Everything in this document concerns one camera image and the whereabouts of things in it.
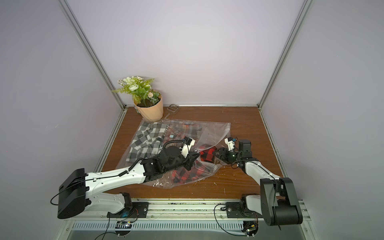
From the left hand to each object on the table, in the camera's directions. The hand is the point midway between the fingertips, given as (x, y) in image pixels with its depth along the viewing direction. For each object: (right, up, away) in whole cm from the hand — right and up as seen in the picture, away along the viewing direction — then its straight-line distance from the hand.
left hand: (201, 156), depth 72 cm
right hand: (+9, +1, +14) cm, 16 cm away
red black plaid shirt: (-9, -14, +10) cm, 19 cm away
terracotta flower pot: (-34, +22, +31) cm, 51 cm away
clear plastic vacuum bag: (+8, +8, +26) cm, 28 cm away
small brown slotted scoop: (-22, +26, +46) cm, 57 cm away
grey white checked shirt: (-35, +2, +25) cm, 43 cm away
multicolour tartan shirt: (-15, +9, +26) cm, 32 cm away
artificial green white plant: (-38, +37, +21) cm, 57 cm away
